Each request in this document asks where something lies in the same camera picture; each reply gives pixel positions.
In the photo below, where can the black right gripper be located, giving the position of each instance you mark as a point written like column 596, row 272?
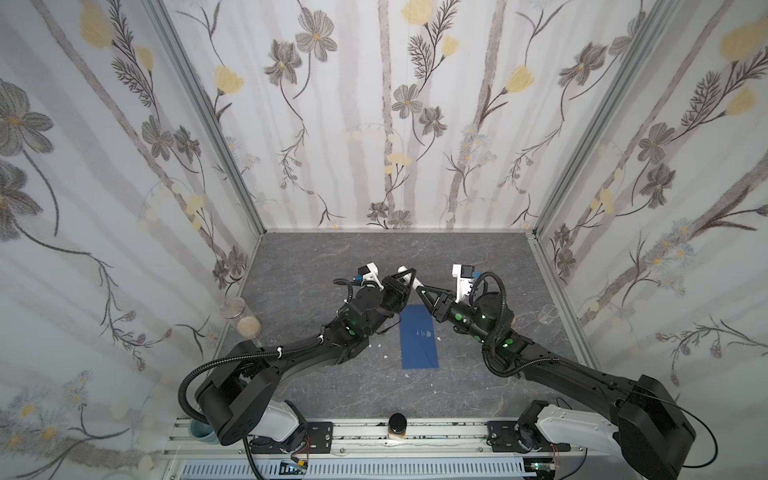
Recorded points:
column 441, row 301

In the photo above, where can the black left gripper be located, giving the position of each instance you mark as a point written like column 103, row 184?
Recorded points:
column 393, row 289

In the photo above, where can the dark blue envelope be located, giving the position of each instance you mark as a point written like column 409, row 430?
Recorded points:
column 417, row 339

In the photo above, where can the white glue stick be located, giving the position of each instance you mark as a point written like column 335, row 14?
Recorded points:
column 408, row 275

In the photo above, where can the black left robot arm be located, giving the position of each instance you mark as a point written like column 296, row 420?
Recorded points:
column 234, row 394

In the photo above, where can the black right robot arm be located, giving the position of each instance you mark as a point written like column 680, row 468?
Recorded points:
column 653, row 435

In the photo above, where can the clear glass cup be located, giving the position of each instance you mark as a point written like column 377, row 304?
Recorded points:
column 548, row 315

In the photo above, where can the glass jar with cork lid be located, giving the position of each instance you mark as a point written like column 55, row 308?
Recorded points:
column 237, row 313

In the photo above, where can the teal cup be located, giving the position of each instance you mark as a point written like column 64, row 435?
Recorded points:
column 202, row 432

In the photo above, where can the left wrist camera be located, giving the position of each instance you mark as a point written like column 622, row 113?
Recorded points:
column 368, row 275

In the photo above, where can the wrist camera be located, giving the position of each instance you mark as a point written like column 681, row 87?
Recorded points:
column 368, row 275
column 465, row 276

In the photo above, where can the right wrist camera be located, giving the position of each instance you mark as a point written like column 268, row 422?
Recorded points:
column 465, row 276

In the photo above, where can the black cylinder on rail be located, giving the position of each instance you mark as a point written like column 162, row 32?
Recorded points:
column 396, row 426

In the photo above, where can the aluminium mounting rail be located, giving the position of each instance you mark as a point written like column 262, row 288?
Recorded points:
column 572, row 433

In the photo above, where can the white perforated cable duct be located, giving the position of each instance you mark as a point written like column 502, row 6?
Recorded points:
column 372, row 468

